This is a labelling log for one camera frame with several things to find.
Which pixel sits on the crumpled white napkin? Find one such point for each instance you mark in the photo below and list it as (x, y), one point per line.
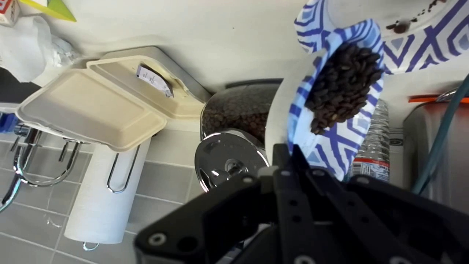
(30, 47)

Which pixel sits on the black coffee bean container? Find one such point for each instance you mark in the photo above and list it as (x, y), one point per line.
(232, 132)

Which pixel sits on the beige foam takeout container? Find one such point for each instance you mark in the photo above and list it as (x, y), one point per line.
(116, 101)

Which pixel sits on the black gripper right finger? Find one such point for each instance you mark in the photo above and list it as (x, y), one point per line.
(390, 224)

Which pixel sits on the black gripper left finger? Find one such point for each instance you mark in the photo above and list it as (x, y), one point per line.
(245, 208)

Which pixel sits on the roasted coffee beans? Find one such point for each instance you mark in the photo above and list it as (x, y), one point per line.
(342, 87)

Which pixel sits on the white paper towel roll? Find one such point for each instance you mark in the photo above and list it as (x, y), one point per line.
(104, 199)

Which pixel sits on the yellow packet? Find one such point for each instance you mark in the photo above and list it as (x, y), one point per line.
(56, 9)

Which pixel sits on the red white sugar packet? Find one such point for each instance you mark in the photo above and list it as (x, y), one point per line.
(9, 12)

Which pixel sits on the plastic water bottle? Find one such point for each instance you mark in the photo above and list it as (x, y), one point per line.
(374, 155)

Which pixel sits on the blue patterned paper plate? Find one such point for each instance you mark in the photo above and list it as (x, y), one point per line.
(416, 34)

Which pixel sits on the blue patterned paper bowl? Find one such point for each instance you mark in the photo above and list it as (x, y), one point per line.
(289, 120)

